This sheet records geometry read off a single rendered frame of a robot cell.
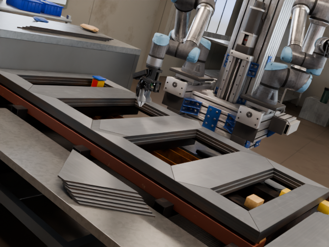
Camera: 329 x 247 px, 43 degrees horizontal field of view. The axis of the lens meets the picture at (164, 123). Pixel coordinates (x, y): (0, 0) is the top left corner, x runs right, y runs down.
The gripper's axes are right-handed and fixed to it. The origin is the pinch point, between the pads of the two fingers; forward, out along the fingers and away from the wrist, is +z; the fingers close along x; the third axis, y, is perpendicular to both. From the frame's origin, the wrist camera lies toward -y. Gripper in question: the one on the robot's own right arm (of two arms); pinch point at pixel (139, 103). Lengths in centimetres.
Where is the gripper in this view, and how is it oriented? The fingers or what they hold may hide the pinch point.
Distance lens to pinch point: 207.1
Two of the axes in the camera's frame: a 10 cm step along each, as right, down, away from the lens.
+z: -2.8, 9.2, 2.7
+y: 6.2, 3.9, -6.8
